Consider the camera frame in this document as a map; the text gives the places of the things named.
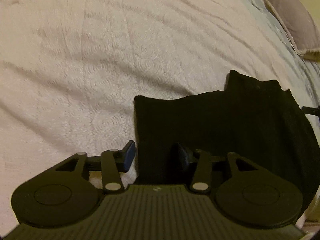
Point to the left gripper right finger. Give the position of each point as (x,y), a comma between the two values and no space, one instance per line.
(199,169)

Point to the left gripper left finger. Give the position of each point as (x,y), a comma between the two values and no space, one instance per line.
(110,163)

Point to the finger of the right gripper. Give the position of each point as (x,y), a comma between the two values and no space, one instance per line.
(311,111)

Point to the black zip fleece jacket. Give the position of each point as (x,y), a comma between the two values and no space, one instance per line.
(255,119)

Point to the mauve pillow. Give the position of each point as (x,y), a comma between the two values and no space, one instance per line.
(300,27)

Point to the pink grey bedspread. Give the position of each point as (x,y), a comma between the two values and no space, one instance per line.
(70,70)

